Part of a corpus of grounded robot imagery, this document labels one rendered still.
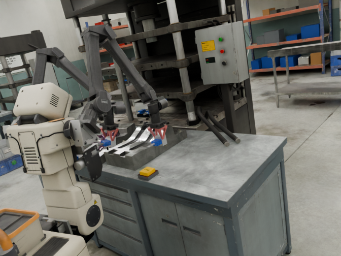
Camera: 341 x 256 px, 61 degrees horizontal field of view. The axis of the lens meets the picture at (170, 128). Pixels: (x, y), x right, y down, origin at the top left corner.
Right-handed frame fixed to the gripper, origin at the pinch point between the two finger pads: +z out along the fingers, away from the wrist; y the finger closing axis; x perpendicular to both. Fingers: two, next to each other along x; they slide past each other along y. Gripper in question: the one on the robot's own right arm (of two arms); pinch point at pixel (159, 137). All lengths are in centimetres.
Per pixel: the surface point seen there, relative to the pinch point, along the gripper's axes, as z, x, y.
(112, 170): 15.6, 18.9, 25.0
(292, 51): -3, -343, 44
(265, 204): 42, -20, -49
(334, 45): -3, -343, -11
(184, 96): -9, -57, 24
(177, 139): 12.2, -25.5, 10.6
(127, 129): 5, -18, 51
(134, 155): 7.1, 11.8, 10.2
